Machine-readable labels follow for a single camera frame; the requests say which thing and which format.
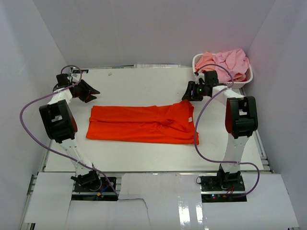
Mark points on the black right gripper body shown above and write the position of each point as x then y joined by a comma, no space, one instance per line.
198,91

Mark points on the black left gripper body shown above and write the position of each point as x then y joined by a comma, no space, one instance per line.
78,91

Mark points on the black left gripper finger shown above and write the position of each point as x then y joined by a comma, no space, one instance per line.
87,89
87,98

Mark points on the orange t shirt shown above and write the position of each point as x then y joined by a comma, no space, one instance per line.
168,124

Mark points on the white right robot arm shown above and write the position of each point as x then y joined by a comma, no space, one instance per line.
241,121

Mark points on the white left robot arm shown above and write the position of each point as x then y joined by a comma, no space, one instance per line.
61,127

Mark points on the black table label sticker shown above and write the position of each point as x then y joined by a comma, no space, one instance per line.
84,71

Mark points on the peach t shirt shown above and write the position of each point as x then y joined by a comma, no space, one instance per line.
206,58

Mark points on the white perforated laundry basket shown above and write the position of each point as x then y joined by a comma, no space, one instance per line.
237,84

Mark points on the light pink t shirt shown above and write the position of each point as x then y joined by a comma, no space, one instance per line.
235,62

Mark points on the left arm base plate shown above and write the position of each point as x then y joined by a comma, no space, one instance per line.
100,191

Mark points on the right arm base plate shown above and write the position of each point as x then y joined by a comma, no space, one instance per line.
214,192

